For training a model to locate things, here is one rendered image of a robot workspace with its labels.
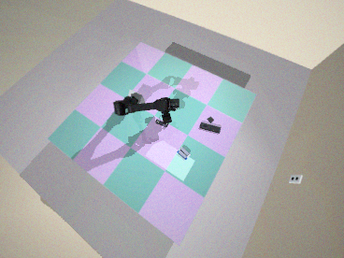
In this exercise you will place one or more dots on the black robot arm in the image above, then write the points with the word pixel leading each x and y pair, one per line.
pixel 162 104

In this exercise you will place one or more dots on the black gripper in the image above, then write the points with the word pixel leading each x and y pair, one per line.
pixel 166 117

